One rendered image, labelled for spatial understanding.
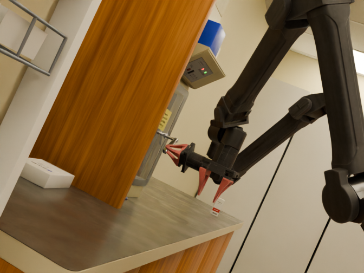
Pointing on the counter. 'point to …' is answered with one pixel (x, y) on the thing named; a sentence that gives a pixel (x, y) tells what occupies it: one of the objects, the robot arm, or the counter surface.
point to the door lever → (170, 142)
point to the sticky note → (164, 119)
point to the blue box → (212, 36)
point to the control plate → (197, 65)
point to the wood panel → (119, 91)
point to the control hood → (207, 56)
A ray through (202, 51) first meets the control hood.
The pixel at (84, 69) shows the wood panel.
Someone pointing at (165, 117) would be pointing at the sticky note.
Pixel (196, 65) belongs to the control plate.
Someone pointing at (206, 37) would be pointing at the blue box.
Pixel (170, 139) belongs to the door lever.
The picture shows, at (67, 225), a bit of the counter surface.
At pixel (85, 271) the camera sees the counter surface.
